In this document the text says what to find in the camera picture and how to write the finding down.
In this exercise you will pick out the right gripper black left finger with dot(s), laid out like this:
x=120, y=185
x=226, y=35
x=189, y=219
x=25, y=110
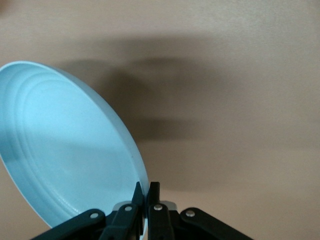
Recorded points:
x=120, y=225

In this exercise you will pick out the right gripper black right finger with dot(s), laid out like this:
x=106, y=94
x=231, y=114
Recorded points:
x=160, y=225

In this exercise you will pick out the blue plate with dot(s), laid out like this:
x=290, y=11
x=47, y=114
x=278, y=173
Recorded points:
x=62, y=137

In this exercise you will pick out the brown table cloth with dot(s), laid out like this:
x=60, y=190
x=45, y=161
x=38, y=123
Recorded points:
x=225, y=75

